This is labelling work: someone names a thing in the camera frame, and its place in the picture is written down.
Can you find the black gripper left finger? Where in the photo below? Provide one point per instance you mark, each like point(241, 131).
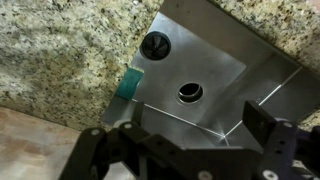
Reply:
point(100, 146)

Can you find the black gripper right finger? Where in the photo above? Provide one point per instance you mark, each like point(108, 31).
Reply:
point(283, 146)

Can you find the wooden cutting board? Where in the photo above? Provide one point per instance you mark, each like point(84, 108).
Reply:
point(33, 146)

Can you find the green sponge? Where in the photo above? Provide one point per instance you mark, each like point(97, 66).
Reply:
point(129, 83)

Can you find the black sink drain stopper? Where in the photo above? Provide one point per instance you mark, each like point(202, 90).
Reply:
point(155, 45)

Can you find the stainless steel sink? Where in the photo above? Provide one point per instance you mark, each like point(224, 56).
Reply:
point(206, 60)

